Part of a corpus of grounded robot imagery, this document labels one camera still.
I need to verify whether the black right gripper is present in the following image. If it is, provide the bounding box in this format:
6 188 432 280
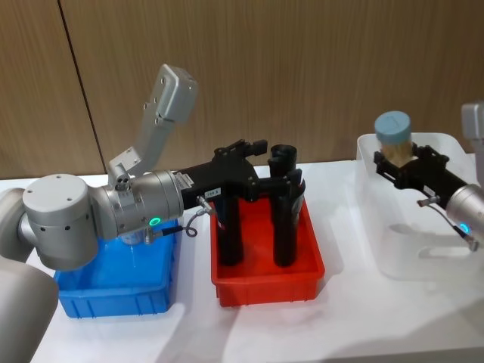
373 144 470 207

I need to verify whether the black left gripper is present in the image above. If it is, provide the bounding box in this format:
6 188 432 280
180 138 305 213

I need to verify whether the clear jar with blue lid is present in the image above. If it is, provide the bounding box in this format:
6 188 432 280
374 110 417 168

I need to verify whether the tall black plastic bottle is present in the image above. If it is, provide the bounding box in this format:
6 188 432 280
216 183 245 267
267 143 306 268

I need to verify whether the translucent white plastic bin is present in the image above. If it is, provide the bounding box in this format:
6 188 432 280
355 132 484 282

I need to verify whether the red plastic bin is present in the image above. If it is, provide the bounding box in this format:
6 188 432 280
209 196 327 309

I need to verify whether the white table cloth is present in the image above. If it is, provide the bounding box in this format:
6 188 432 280
0 157 484 363

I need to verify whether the blue plastic bin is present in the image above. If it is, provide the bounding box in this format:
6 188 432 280
53 218 182 319

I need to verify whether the thin dark right wrist cable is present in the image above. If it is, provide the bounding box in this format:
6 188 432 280
417 196 482 252

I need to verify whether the thin dark wrist cable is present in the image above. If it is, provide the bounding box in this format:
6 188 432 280
417 196 482 252
142 196 217 246

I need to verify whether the thin dark left wrist cable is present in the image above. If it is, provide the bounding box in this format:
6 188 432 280
142 196 217 246

